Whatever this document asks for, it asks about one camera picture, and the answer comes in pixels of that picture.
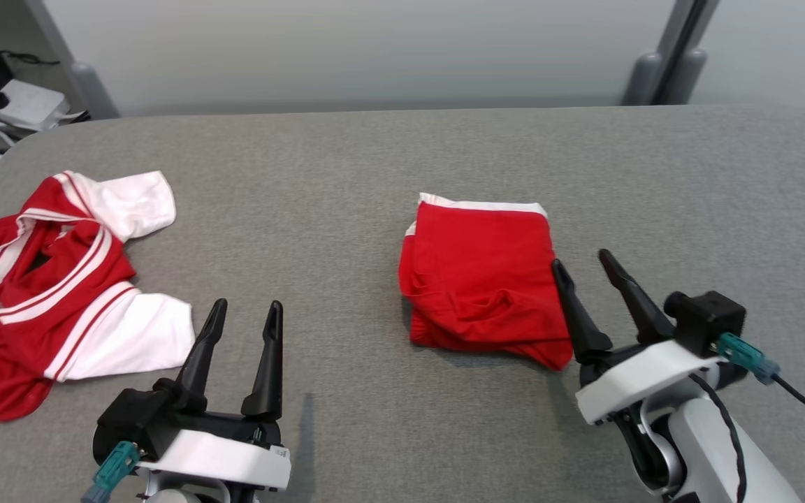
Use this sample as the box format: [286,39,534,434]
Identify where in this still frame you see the red jersey with white sleeves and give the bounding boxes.
[0,170,196,422]

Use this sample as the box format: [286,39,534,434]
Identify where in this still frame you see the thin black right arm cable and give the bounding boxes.
[688,372,750,503]

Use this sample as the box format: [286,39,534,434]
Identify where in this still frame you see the teal right camera connector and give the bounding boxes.
[716,333,781,386]

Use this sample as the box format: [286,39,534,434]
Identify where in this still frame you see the grey partition post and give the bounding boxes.
[25,0,122,119]
[665,0,721,105]
[623,0,690,105]

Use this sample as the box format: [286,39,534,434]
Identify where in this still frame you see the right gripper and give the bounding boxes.
[551,249,723,425]

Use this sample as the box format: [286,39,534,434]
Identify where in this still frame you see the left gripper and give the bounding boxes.
[136,298,292,490]

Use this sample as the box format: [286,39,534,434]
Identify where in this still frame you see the teal left camera connector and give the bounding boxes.
[81,442,142,503]

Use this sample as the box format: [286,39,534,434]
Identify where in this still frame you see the red shorts with white stripe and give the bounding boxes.
[398,193,574,371]

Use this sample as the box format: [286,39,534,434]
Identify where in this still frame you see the large white power strip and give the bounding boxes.
[0,75,69,132]

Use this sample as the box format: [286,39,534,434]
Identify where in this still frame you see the black plug adapter cable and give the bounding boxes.
[0,49,61,67]

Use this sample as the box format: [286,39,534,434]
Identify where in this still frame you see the teal camera connector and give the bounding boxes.
[716,333,781,386]
[81,442,142,503]

